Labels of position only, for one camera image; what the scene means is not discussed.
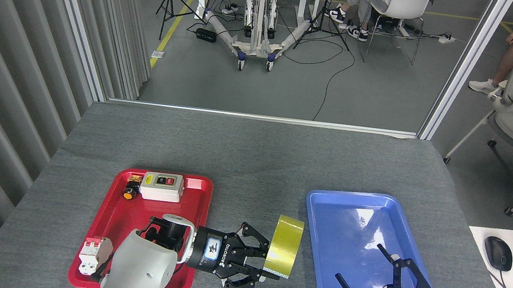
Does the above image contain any yellow tape roll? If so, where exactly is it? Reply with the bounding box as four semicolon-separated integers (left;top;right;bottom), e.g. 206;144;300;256
262;213;306;281

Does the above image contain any blue plastic tray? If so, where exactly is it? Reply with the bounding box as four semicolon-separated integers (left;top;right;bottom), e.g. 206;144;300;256
295;185;451;288

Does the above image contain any red plastic tray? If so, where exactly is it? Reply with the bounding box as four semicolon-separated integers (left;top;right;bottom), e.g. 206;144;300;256
66;162;215;288

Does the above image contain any black computer mouse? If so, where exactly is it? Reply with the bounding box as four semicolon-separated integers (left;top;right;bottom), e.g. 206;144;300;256
481;235;513;273

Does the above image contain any orange and black push button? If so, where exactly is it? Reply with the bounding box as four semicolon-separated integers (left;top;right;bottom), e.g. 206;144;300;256
121;181;141;202

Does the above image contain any white and red circuit breaker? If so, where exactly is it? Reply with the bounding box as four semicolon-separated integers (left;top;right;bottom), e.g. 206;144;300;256
77;234;115;278

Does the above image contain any white stand on wheels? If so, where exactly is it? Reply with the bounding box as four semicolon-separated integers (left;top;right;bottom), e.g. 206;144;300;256
198;0;317;79

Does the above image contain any black power adapter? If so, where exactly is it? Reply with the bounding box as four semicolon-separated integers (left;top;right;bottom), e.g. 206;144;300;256
194;27;218;44

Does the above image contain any white plastic chair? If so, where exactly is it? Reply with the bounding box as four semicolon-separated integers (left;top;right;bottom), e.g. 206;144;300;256
354;0;435;70

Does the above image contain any white push button switch box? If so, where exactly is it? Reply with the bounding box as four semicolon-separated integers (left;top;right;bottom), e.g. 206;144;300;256
139;170;186;204

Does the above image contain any black floor cable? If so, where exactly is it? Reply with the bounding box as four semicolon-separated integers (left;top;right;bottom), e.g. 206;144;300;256
274;22;359;125

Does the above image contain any silver aluminium post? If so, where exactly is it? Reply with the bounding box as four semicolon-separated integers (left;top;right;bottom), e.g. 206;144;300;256
33;0;119;103
417;0;513;149

